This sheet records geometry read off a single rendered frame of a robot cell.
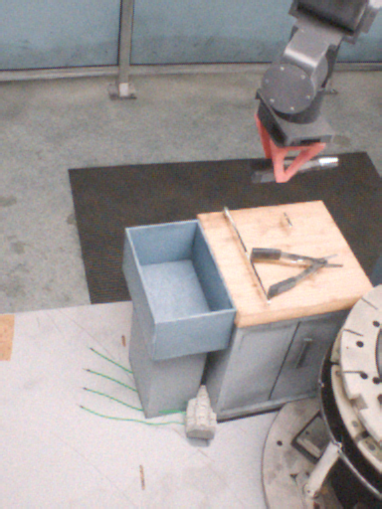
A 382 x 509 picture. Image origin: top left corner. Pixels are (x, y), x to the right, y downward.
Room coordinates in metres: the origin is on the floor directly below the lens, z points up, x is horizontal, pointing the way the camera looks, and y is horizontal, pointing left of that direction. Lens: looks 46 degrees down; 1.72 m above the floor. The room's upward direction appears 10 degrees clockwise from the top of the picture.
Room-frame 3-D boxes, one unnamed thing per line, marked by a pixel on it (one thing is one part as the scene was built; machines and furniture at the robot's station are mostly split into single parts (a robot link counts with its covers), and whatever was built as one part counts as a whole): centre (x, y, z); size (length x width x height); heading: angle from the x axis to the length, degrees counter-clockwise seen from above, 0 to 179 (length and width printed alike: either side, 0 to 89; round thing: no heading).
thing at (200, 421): (0.55, -0.06, 0.80); 0.10 x 0.05 x 0.04; 5
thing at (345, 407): (0.45, -0.21, 1.06); 0.09 x 0.04 x 0.01; 27
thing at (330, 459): (0.45, -0.23, 0.91); 0.02 x 0.02 x 0.21
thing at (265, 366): (0.67, -0.13, 0.91); 0.19 x 0.19 x 0.26; 24
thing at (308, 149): (0.69, -0.09, 1.22); 0.07 x 0.07 x 0.09; 25
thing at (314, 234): (0.67, -0.13, 1.05); 0.20 x 0.19 x 0.02; 114
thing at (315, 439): (0.53, -0.24, 0.83); 0.05 x 0.04 x 0.02; 145
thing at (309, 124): (0.70, -0.09, 1.29); 0.10 x 0.07 x 0.07; 25
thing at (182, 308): (0.60, 0.02, 0.92); 0.17 x 0.11 x 0.28; 24
